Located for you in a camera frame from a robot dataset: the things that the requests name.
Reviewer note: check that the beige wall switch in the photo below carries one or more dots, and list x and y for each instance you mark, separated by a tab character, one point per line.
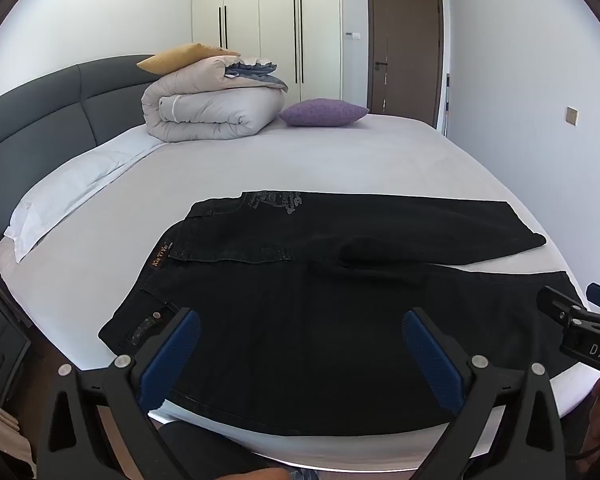
572	115

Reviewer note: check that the bed with white sheet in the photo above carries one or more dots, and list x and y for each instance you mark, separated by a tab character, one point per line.
330	160

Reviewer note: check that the brown door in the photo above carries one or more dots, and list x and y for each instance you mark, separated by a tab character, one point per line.
405	50

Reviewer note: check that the yellow pillow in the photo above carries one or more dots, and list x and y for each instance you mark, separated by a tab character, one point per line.
180	57

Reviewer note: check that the white wardrobe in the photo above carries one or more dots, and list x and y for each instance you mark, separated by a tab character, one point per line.
270	20

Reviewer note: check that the white light switch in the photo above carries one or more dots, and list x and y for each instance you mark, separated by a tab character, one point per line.
353	35

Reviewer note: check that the grey upholstered headboard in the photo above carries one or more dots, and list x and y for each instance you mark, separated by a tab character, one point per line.
40	120

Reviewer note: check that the person's leg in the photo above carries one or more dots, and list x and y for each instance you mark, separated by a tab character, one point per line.
255	474

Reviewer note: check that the white pillow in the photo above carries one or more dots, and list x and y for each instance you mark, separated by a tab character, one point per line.
65	195

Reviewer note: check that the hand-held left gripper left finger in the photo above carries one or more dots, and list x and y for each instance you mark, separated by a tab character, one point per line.
175	355

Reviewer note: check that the purple pillow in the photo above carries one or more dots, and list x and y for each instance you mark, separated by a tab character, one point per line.
322	112

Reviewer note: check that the white stick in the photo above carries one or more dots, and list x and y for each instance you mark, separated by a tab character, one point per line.
447	105

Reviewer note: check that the black denim pants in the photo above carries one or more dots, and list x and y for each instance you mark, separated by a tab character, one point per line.
305	335

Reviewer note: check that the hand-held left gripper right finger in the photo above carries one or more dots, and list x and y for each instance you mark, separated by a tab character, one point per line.
430	355

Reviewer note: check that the folded blue-grey cloth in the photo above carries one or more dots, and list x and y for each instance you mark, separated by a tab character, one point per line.
260	72

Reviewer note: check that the folded grey duvet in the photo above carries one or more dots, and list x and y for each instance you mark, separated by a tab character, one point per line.
205	110

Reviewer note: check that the dark nightstand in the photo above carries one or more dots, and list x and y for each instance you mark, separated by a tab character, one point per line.
0	340

